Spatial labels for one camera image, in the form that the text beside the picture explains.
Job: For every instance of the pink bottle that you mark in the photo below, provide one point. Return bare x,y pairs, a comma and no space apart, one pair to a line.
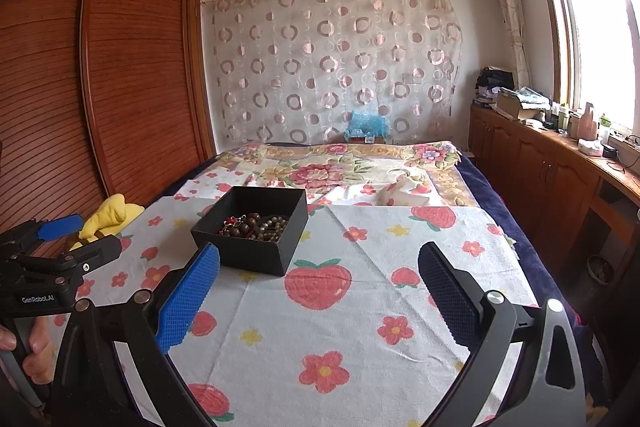
587,122

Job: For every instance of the patterned window curtain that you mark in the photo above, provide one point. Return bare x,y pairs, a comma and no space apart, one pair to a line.
510,7

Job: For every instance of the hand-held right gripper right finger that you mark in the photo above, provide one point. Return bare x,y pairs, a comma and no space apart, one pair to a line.
450,294

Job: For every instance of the circle pattern wall curtain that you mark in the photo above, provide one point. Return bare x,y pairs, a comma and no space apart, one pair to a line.
330,62

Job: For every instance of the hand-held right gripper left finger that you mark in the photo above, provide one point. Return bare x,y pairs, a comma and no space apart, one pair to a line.
190,297

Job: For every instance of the pile of dark clothes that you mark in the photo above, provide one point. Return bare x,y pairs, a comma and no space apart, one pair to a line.
492,84

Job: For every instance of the yellow plush toy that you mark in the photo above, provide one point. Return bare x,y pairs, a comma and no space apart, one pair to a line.
112,217

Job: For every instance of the strawberry print cloth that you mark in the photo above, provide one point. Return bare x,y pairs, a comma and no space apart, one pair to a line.
325,332

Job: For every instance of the person's left hand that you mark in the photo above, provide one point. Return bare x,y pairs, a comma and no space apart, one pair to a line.
37,352

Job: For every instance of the window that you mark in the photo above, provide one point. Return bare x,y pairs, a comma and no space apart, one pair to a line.
595,22

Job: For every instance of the wooden wardrobe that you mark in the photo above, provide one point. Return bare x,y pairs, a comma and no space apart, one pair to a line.
100,82

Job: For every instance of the green cap bottle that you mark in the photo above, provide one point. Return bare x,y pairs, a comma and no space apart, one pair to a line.
605,129

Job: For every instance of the wooden cabinet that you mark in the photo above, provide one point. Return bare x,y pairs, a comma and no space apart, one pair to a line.
540,167

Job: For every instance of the floral blanket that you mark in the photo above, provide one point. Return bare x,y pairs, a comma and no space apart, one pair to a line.
325,172

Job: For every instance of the black box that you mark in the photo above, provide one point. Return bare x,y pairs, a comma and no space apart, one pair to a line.
260,254

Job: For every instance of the cardboard box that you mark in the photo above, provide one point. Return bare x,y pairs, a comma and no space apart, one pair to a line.
517,104

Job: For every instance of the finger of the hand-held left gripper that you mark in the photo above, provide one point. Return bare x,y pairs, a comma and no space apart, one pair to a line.
60,227
95,252

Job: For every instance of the blue plastic bag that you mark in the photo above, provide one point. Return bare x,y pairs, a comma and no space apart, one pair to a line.
367,124

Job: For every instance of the navy bedsheet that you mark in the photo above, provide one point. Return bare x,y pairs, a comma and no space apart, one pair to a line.
500,217

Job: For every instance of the tissue box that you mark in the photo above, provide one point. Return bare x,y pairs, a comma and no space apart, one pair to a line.
590,148

